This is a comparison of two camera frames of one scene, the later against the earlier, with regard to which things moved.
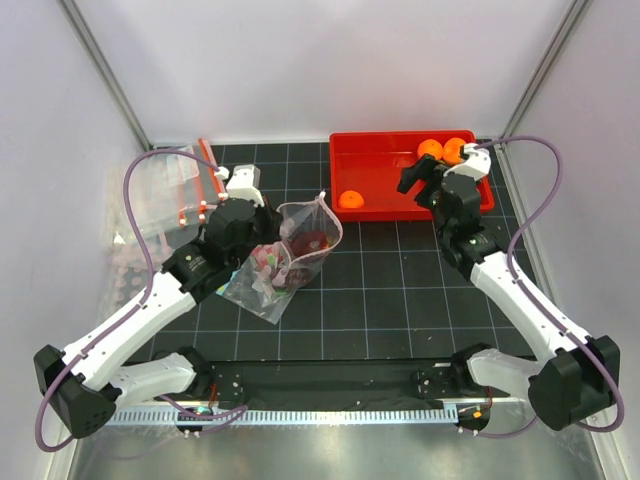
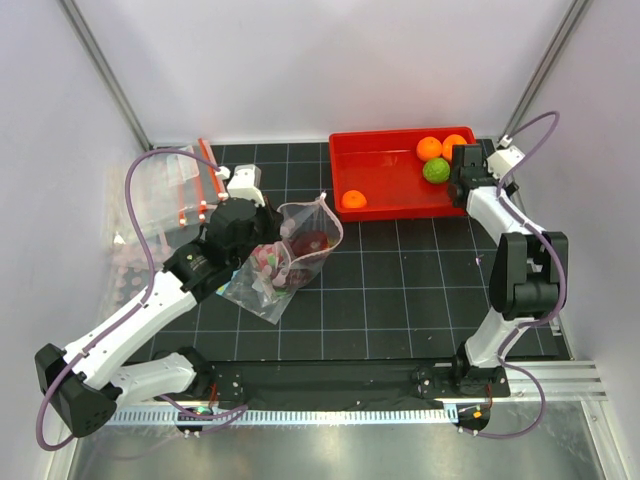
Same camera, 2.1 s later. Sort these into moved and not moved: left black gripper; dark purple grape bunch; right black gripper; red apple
Moved: right black gripper
Not moved: left black gripper; dark purple grape bunch; red apple
